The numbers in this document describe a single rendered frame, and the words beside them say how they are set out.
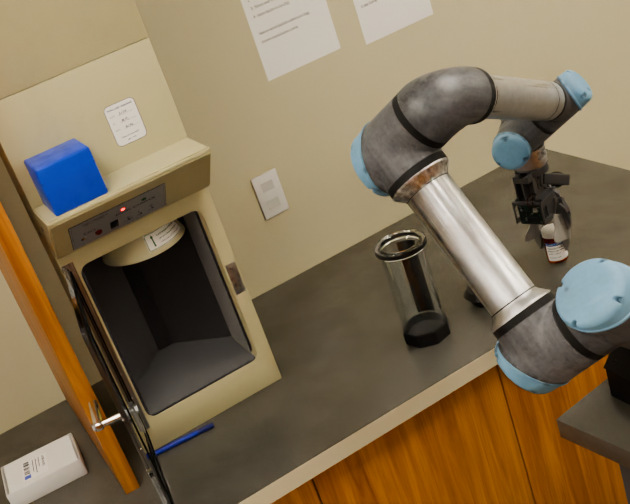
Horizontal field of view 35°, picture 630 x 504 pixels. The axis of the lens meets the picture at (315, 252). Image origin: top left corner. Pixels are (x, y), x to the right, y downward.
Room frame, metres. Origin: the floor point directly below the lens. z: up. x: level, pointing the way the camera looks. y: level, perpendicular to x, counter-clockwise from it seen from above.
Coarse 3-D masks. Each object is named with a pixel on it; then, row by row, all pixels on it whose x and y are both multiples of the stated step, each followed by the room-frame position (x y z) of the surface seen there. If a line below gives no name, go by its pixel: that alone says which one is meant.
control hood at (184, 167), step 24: (192, 144) 1.80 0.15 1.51; (120, 168) 1.81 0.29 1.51; (144, 168) 1.76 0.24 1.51; (168, 168) 1.72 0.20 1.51; (192, 168) 1.76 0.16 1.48; (120, 192) 1.69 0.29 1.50; (168, 192) 1.77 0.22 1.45; (192, 192) 1.82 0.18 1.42; (48, 216) 1.68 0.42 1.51; (72, 216) 1.66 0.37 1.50; (144, 216) 1.78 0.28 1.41; (48, 240) 1.72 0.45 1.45; (96, 240) 1.75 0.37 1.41
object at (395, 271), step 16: (384, 240) 1.86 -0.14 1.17; (400, 240) 1.87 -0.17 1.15; (416, 240) 1.85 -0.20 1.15; (384, 256) 1.79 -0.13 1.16; (416, 256) 1.79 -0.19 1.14; (400, 272) 1.79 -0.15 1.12; (416, 272) 1.78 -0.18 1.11; (400, 288) 1.79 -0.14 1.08; (416, 288) 1.78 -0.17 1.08; (432, 288) 1.80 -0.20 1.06; (400, 304) 1.80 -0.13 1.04; (416, 304) 1.78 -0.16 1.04; (432, 304) 1.79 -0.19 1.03; (416, 320) 1.79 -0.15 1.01; (432, 320) 1.78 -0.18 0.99
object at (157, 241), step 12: (168, 228) 1.86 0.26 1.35; (180, 228) 1.89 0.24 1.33; (144, 240) 1.83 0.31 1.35; (156, 240) 1.84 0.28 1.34; (168, 240) 1.84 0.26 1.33; (120, 252) 1.84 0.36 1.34; (132, 252) 1.83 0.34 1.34; (144, 252) 1.82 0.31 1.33; (156, 252) 1.82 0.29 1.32; (108, 264) 1.86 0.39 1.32; (120, 264) 1.83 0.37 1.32
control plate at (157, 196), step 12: (144, 192) 1.72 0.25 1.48; (156, 192) 1.75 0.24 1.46; (120, 204) 1.71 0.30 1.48; (132, 204) 1.73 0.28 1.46; (144, 204) 1.75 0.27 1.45; (156, 204) 1.77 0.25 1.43; (96, 216) 1.69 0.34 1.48; (108, 216) 1.71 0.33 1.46; (120, 216) 1.74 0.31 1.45; (132, 216) 1.76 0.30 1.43; (72, 228) 1.68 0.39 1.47; (84, 228) 1.70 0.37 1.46; (96, 228) 1.72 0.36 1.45; (108, 228) 1.74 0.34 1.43; (72, 240) 1.70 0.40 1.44; (84, 240) 1.73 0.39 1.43
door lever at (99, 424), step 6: (90, 402) 1.54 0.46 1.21; (96, 402) 1.54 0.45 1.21; (90, 408) 1.53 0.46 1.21; (96, 408) 1.52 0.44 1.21; (96, 414) 1.50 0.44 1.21; (96, 420) 1.48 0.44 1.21; (102, 420) 1.47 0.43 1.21; (108, 420) 1.47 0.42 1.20; (114, 420) 1.47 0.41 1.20; (96, 426) 1.46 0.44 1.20; (102, 426) 1.47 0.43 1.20
